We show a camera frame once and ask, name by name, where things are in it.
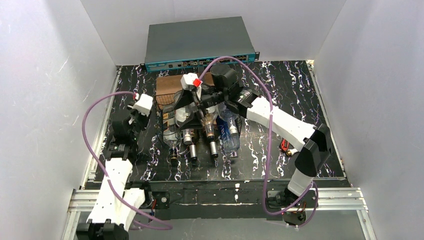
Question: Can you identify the clear bottle with white cap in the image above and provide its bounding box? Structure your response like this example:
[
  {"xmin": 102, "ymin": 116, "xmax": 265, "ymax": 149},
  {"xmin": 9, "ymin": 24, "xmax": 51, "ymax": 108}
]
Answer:
[{"xmin": 174, "ymin": 90, "xmax": 196, "ymax": 146}]

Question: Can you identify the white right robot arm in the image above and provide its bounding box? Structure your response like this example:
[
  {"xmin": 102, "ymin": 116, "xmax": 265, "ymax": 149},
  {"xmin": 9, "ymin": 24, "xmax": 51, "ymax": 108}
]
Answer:
[{"xmin": 173, "ymin": 64, "xmax": 332, "ymax": 197}]

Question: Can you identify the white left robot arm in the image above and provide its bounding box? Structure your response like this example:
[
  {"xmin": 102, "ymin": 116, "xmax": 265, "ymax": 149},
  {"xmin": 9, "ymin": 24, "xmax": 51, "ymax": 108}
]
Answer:
[{"xmin": 76, "ymin": 106, "xmax": 152, "ymax": 240}]

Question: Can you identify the clear bottle with cork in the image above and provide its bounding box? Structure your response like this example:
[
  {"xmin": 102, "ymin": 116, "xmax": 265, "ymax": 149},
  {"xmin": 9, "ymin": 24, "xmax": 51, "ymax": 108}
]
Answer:
[{"xmin": 197, "ymin": 105, "xmax": 218, "ymax": 142}]

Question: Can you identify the clear bottle with dark label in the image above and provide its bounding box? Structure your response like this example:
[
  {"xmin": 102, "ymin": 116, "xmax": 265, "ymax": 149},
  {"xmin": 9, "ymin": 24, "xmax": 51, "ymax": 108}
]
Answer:
[{"xmin": 212, "ymin": 81, "xmax": 240, "ymax": 137}]

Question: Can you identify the dark bottle with black cap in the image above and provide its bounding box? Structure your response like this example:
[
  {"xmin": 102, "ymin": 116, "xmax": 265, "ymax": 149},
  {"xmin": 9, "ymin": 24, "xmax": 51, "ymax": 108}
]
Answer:
[{"xmin": 209, "ymin": 141, "xmax": 219, "ymax": 159}]

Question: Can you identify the dark green wine bottle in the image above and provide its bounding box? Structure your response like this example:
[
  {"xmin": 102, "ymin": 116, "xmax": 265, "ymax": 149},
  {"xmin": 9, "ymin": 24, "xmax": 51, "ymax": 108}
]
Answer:
[{"xmin": 189, "ymin": 144, "xmax": 198, "ymax": 162}]

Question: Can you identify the wooden board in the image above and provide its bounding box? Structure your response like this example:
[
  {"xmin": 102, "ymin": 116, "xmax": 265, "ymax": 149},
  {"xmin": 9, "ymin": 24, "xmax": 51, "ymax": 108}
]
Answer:
[{"xmin": 155, "ymin": 69, "xmax": 241, "ymax": 107}]

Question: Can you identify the red black utility knife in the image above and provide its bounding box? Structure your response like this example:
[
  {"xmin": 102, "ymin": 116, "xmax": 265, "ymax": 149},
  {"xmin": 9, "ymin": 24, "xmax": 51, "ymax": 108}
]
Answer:
[{"xmin": 280, "ymin": 139, "xmax": 290, "ymax": 153}]

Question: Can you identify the white plastic faucet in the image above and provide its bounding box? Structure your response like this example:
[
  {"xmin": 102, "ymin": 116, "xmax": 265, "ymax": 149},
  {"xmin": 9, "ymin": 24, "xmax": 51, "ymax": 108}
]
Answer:
[{"xmin": 285, "ymin": 148, "xmax": 299, "ymax": 157}]

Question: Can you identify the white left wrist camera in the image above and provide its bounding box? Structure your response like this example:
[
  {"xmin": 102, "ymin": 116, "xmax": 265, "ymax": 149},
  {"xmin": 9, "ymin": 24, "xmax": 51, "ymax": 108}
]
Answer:
[{"xmin": 127, "ymin": 93, "xmax": 154, "ymax": 117}]

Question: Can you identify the black wire wine rack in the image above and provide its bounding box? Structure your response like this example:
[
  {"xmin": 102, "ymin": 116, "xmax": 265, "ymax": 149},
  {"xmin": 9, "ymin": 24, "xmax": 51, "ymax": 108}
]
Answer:
[{"xmin": 154, "ymin": 94, "xmax": 244, "ymax": 140}]

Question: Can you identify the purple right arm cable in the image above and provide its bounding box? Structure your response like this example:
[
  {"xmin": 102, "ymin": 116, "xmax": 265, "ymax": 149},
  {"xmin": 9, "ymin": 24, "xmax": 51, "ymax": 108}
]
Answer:
[{"xmin": 198, "ymin": 55, "xmax": 320, "ymax": 217}]

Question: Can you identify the grey network switch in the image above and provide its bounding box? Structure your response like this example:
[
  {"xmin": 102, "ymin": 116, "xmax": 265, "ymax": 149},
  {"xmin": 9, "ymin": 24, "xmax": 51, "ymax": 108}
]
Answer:
[{"xmin": 141, "ymin": 16, "xmax": 260, "ymax": 72}]

